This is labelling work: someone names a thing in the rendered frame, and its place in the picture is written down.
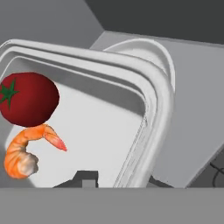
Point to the black hob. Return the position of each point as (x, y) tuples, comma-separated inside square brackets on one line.
[(211, 175)]

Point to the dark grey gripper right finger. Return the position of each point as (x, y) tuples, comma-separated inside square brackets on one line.
[(159, 183)]

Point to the red tomato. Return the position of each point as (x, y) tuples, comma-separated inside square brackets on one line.
[(29, 99)]

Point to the orange shrimp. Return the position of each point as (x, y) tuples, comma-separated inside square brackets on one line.
[(17, 157)]

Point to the white tupperware container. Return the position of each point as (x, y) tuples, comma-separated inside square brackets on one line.
[(99, 125)]

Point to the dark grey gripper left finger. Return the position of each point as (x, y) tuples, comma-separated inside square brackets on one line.
[(87, 176)]

